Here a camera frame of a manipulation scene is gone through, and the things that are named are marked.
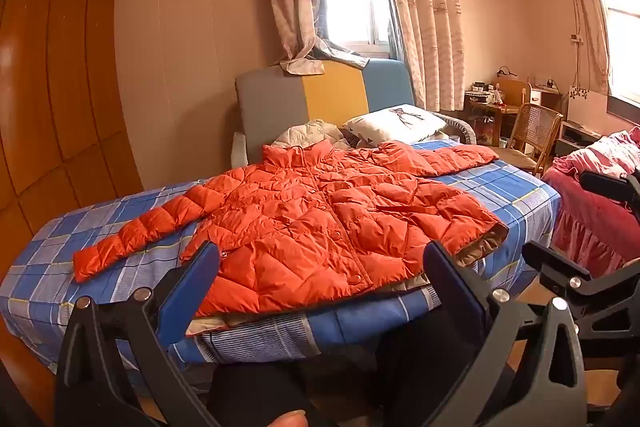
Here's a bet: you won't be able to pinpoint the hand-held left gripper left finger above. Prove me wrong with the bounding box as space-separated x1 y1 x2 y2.
54 241 223 427

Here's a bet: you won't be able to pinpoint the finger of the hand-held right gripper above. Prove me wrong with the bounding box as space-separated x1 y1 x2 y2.
579 171 640 212
521 239 640 355

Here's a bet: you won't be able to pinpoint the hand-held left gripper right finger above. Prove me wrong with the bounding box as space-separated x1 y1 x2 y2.
422 241 606 427

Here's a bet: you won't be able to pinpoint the orange puffer jacket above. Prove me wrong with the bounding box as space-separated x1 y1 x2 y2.
72 138 510 325

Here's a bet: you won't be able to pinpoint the person's left hand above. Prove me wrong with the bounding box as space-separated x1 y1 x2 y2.
269 409 308 427

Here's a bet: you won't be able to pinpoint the pink bedding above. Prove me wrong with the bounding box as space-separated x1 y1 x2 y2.
542 127 640 278

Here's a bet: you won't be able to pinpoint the low grey shelf unit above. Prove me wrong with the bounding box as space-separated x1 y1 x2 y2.
556 121 603 158

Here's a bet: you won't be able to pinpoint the white floral board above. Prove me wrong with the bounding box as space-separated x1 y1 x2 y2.
566 86 610 128

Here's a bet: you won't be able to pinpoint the wicker chair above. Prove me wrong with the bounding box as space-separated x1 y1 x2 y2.
487 103 565 178

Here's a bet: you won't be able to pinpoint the white drawer cabinet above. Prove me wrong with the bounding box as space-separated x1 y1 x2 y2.
529 86 562 112

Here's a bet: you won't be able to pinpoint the person's black pants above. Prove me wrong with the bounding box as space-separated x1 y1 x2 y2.
207 307 481 427

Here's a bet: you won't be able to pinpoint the wooden desk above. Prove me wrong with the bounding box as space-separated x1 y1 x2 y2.
465 77 533 148

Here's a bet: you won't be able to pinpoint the wide bright window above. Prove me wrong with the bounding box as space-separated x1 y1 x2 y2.
597 0 640 108

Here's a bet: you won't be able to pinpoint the white padded garment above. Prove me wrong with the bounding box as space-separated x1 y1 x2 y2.
342 104 451 145

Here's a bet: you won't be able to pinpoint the narrow beige curtain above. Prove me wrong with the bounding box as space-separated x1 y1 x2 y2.
560 0 613 95

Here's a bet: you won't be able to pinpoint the beige quilted jacket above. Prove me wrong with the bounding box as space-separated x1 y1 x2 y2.
272 119 351 150

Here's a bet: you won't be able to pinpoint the grey yellow blue chair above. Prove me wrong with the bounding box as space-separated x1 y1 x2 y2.
235 59 416 165

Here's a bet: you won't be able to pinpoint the wooden panel wardrobe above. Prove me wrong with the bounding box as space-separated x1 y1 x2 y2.
0 0 146 278

